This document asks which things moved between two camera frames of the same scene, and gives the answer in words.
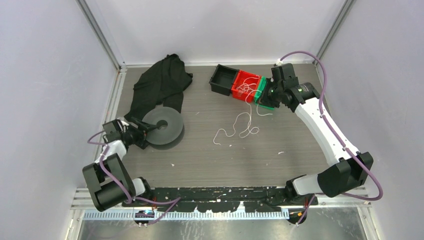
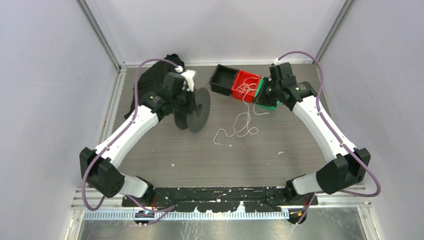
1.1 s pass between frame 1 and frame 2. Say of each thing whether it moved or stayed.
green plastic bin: stayed
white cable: moved
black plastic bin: stayed
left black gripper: moved
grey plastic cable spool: moved
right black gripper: stayed
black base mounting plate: stayed
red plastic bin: stayed
